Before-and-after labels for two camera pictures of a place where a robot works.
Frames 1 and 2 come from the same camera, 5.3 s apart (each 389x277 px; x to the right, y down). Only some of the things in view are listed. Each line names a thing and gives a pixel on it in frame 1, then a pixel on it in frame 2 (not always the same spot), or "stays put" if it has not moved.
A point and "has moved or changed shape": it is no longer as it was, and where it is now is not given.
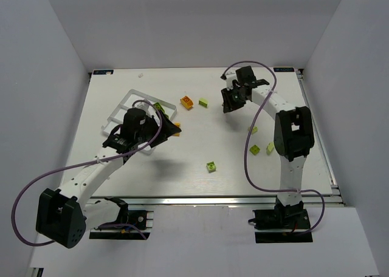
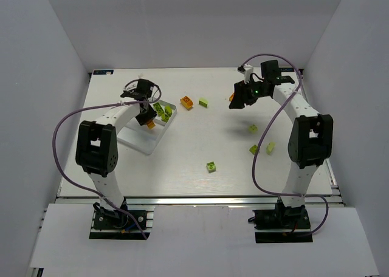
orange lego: x=177 y=134 has moved or changed shape
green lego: x=254 y=149 stays put
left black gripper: x=161 y=130 → x=146 y=115
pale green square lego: x=254 y=129 stays put
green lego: x=211 y=166 stays put
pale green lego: x=270 y=147 stays put
